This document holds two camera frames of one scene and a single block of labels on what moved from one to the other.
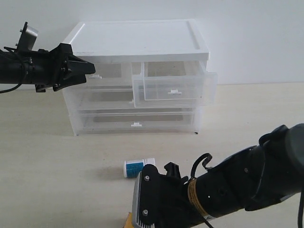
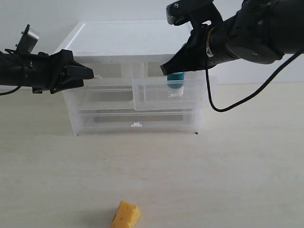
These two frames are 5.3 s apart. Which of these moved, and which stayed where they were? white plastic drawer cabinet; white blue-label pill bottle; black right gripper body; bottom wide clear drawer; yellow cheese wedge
Moved: black right gripper body; yellow cheese wedge; white blue-label pill bottle
Stayed: white plastic drawer cabinet; bottom wide clear drawer
